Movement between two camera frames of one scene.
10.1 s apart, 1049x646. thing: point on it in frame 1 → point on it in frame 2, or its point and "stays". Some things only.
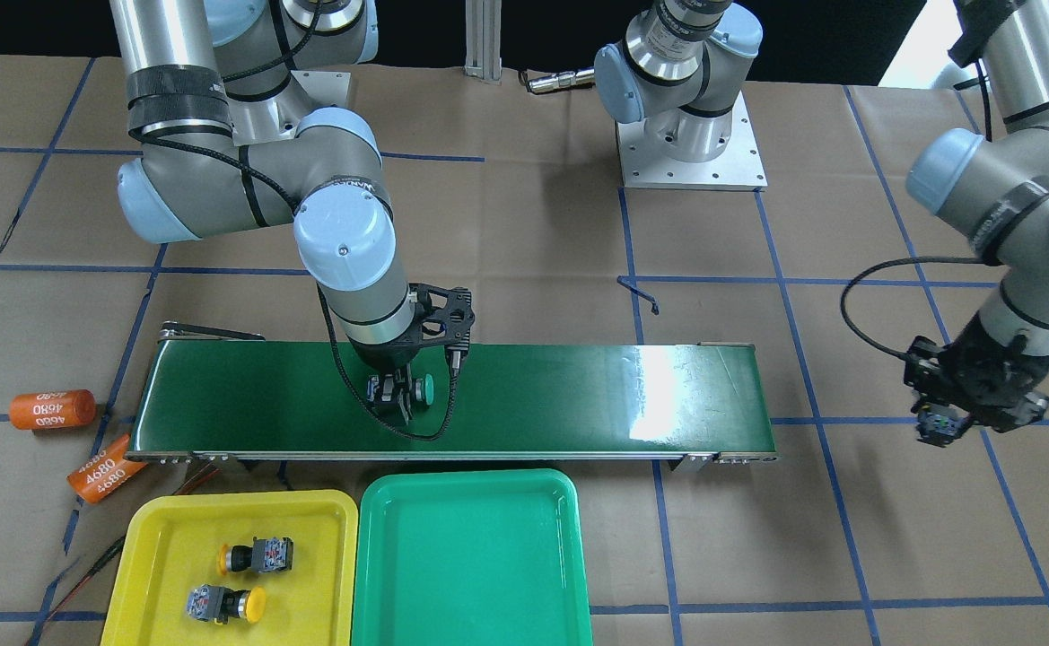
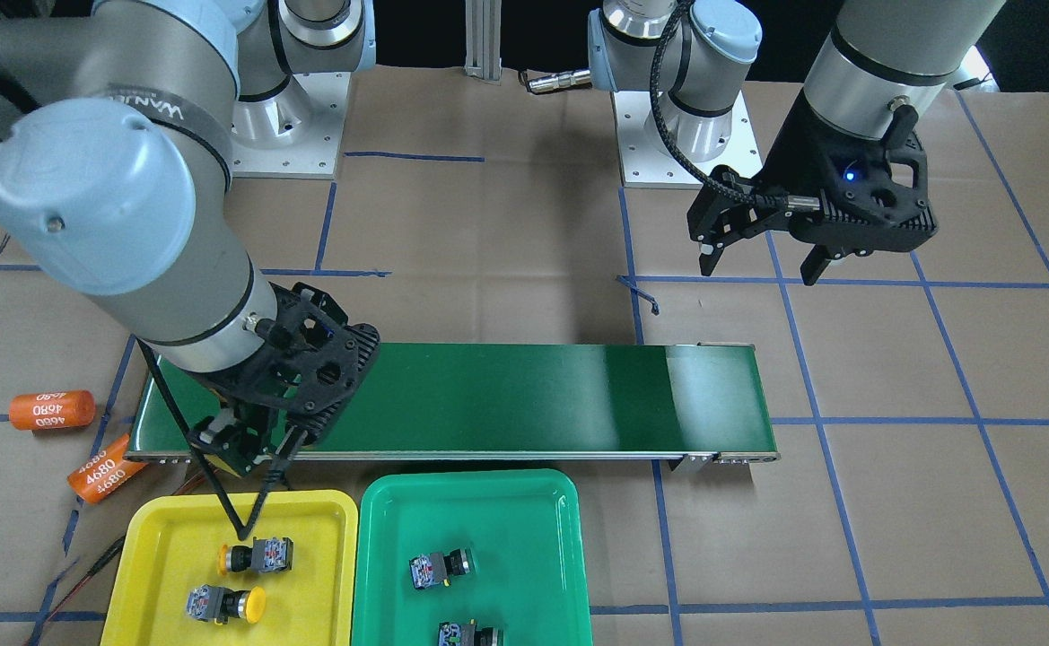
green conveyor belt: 259,399 stays
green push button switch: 423,389 → 431,569
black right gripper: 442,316 → 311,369
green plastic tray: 470,557 stays
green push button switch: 939,429 → 457,633
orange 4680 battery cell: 100,473 stays
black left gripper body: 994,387 → 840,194
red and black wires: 111,548 stays
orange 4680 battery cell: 52,409 stays
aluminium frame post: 483,36 stays
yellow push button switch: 207,602 stays
